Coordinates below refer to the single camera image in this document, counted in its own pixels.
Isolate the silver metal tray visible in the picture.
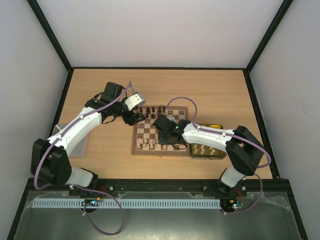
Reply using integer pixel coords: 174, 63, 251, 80
52, 123, 90, 159

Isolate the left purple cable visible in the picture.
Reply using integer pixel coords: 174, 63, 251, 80
33, 80, 133, 236

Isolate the grey slotted cable duct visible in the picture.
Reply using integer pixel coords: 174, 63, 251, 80
31, 198, 221, 210

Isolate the yellow tin tray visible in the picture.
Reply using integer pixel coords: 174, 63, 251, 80
189, 123, 227, 160

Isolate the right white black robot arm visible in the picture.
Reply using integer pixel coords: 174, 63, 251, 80
152, 114, 264, 196

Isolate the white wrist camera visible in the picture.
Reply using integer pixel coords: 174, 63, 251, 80
124, 93, 146, 111
167, 115, 175, 121

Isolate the clear plastic sheet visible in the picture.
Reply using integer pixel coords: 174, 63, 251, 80
14, 191, 300, 240

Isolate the black aluminium frame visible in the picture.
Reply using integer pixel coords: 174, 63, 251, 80
7, 0, 308, 240

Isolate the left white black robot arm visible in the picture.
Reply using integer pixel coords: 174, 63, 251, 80
30, 82, 146, 190

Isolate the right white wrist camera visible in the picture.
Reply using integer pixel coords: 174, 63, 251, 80
167, 115, 175, 121

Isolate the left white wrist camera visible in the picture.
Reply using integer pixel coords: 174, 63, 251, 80
124, 93, 146, 111

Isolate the wooden chess board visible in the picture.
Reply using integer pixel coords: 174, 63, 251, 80
131, 105, 190, 157

